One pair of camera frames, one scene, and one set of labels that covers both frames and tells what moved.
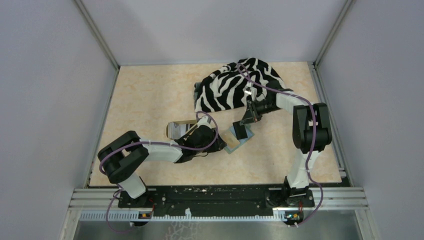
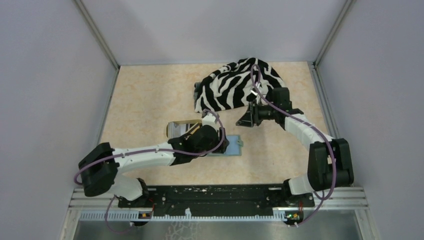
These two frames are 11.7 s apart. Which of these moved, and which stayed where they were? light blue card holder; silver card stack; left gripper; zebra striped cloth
Moved: light blue card holder
Stayed: left gripper; silver card stack; zebra striped cloth
